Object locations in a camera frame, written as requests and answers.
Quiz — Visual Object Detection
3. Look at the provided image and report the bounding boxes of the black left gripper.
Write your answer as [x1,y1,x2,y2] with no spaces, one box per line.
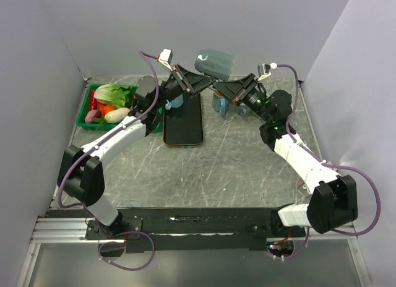
[152,64,216,111]

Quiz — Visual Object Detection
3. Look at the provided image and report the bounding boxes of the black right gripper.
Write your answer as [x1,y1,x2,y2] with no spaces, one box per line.
[213,74,272,124]

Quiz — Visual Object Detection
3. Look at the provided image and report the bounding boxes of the blue butterfly mug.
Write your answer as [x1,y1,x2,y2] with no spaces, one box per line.
[212,91,228,116]

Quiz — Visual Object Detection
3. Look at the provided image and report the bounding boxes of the lavender blue small mug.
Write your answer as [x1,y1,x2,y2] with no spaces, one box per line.
[236,104,251,117]

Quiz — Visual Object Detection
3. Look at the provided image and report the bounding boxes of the light blue faceted mug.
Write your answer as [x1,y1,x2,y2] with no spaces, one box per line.
[165,95,184,110]

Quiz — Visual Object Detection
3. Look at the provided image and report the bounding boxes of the dark grey faceted mug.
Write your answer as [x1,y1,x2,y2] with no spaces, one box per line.
[194,49,236,81]

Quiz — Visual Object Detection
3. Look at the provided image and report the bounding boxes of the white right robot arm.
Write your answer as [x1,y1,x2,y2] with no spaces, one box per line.
[213,74,358,237]

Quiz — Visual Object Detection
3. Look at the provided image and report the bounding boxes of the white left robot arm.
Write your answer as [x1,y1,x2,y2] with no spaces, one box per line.
[58,65,215,239]

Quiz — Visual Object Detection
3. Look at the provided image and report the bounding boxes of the black tray gold rim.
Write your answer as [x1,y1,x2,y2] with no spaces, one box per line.
[163,95,204,147]

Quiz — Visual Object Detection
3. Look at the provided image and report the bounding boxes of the lettuce head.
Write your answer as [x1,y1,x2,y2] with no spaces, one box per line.
[93,84,136,109]

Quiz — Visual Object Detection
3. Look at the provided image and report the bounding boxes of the white radish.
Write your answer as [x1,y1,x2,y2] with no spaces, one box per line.
[104,108,130,124]

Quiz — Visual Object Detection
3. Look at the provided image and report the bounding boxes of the orange carrot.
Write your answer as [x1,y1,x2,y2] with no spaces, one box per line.
[97,103,116,117]

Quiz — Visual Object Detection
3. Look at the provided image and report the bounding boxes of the red chili pepper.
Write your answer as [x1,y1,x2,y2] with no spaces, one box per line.
[89,90,97,111]

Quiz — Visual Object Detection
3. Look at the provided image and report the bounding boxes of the purple onion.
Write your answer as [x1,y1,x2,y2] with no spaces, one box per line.
[84,109,102,124]

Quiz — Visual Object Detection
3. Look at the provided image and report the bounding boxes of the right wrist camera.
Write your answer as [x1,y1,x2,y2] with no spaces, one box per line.
[257,62,278,82]

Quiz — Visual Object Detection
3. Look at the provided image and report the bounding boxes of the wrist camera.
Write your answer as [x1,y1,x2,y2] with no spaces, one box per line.
[157,49,173,72]
[257,62,278,82]

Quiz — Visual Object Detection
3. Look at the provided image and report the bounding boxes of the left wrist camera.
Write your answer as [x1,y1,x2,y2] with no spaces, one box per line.
[157,49,173,72]

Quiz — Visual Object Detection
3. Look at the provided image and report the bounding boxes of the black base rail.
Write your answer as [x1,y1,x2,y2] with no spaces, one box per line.
[85,208,306,254]

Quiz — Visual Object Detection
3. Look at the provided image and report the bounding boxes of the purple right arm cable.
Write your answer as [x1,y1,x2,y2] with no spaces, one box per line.
[277,63,382,237]

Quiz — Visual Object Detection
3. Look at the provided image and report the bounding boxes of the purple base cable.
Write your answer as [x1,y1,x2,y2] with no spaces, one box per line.
[98,230,155,271]

